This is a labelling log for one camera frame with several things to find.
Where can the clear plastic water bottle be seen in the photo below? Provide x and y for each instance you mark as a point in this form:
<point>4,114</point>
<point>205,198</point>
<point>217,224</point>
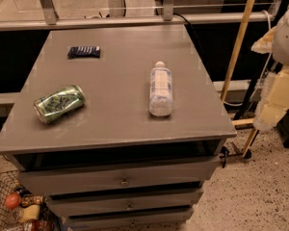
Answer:
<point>160,91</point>

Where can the middle grey drawer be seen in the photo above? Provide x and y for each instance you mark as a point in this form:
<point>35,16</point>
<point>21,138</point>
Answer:
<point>124,203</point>

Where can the grey drawer cabinet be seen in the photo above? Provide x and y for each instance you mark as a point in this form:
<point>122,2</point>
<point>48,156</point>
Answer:
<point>115,126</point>

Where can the top grey drawer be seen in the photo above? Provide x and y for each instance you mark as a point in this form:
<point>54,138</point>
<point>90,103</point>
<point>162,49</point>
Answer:
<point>114,177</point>

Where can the orange round fruit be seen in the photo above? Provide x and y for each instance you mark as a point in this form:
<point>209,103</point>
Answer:
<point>13,200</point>

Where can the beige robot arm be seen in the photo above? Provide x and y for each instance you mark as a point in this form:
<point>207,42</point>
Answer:
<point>281,41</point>

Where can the beige gripper wrist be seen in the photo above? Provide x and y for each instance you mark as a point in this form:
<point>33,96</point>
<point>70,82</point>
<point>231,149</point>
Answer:
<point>287,38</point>

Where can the grey drawer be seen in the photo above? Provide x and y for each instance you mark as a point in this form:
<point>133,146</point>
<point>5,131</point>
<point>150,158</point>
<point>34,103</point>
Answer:
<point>129,220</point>
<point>114,177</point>
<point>124,203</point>

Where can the red item in basket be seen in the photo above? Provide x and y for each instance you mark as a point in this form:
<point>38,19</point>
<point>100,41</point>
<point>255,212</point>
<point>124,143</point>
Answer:
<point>37,225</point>

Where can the dark blue snack wrapper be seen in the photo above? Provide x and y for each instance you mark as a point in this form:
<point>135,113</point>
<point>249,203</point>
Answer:
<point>76,52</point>

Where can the metal railing frame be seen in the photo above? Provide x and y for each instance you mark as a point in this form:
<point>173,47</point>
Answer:
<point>16,15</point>

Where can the bottom grey drawer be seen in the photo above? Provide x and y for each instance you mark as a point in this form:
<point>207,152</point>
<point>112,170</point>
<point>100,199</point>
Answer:
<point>129,220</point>

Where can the wire basket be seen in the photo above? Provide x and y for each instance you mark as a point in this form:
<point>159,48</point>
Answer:
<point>8,184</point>

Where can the yellow item in basket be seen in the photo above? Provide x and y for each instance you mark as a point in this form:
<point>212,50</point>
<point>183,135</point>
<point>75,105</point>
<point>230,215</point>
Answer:
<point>29,213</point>

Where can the crushed green soda can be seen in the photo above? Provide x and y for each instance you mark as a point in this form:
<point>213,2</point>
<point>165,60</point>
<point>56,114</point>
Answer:
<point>52,106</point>

